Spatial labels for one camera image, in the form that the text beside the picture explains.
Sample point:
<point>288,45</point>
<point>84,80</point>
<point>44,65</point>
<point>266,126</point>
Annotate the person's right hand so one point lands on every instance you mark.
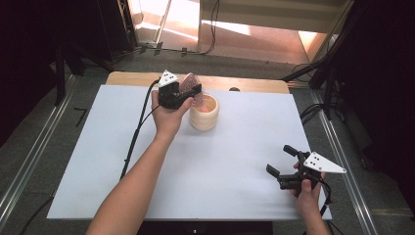
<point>308,199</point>

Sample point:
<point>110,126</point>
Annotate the black cabinet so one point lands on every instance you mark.
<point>114,26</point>

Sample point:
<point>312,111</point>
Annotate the cream ribbed cup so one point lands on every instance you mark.
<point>205,122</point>

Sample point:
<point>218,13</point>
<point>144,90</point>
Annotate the black tripod stand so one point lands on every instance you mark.
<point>328,81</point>

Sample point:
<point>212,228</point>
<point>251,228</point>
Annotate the white table board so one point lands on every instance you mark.
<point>228,169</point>

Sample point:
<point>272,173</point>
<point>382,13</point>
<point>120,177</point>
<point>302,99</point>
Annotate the metal floor rail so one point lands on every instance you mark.
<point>339,156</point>
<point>29,156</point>

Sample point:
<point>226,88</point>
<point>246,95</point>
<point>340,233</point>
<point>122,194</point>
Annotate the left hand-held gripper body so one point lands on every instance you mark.
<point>171,94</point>

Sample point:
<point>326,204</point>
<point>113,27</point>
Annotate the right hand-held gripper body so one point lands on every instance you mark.
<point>321,163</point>

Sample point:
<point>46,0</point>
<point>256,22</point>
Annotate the person's left hand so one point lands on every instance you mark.
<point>168,120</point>

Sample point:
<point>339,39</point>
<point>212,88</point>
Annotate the white metal pole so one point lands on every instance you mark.
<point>163,23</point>

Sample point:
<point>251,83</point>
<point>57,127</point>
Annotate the pink hairbrush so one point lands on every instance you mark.
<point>190,81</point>

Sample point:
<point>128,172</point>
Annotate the small black round knob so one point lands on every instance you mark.
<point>234,88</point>

